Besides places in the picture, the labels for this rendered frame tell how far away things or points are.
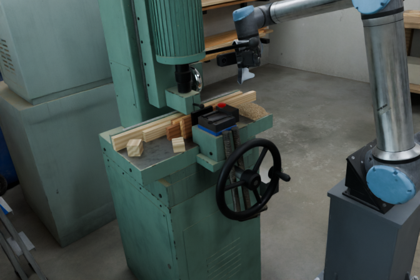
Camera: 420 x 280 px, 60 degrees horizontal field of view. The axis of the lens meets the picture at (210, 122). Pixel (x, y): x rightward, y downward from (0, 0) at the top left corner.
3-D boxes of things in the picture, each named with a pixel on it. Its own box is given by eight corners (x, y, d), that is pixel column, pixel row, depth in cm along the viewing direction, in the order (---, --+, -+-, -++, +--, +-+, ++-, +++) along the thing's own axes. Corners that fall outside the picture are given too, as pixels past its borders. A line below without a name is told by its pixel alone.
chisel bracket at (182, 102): (187, 119, 133) (184, 97, 130) (166, 109, 144) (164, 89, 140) (203, 113, 137) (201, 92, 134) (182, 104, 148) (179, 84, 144)
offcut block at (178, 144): (184, 145, 126) (182, 137, 125) (185, 151, 122) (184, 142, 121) (172, 146, 126) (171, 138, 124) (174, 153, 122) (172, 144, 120)
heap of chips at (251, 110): (254, 120, 141) (254, 111, 139) (230, 110, 151) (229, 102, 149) (270, 113, 146) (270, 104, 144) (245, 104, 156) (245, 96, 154)
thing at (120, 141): (115, 151, 126) (113, 138, 124) (113, 149, 127) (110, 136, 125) (242, 102, 158) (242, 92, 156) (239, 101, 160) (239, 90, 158)
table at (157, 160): (157, 200, 108) (155, 184, 106) (114, 162, 130) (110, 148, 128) (292, 134, 141) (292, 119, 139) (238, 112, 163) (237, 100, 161)
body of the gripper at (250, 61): (256, 46, 131) (259, 42, 142) (233, 49, 133) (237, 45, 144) (259, 67, 133) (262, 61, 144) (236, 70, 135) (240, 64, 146)
